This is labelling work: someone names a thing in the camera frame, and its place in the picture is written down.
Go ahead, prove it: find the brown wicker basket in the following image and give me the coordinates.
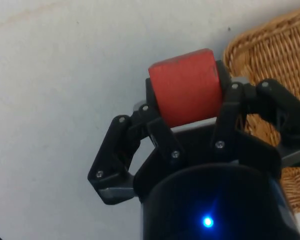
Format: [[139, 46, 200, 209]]
[[222, 4, 300, 213]]

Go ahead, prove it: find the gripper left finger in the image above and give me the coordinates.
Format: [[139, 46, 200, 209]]
[[87, 77, 186, 206]]

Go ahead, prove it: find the red cube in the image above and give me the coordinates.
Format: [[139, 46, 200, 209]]
[[148, 48, 227, 128]]

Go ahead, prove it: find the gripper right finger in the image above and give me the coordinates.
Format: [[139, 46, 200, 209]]
[[209, 60, 300, 167]]

